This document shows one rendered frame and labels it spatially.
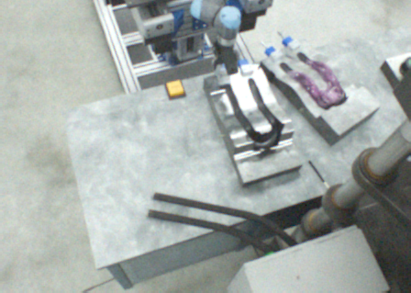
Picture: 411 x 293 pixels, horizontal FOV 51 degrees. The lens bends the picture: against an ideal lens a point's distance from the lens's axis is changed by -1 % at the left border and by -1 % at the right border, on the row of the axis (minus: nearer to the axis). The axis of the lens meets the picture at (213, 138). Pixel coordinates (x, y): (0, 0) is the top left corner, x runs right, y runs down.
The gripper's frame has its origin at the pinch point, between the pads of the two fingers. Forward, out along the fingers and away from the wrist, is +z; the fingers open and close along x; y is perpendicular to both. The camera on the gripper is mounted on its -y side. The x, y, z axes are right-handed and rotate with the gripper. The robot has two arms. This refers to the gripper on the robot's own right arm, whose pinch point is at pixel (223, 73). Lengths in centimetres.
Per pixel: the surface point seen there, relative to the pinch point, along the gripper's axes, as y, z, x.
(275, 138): -34.4, 3.1, -10.8
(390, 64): -15, 4, -78
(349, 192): -76, -49, -3
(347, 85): -19, 4, -53
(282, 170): -47.8, 5.0, -8.5
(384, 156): -75, -71, -3
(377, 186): -79, -63, -3
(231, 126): -25.5, -0.4, 5.8
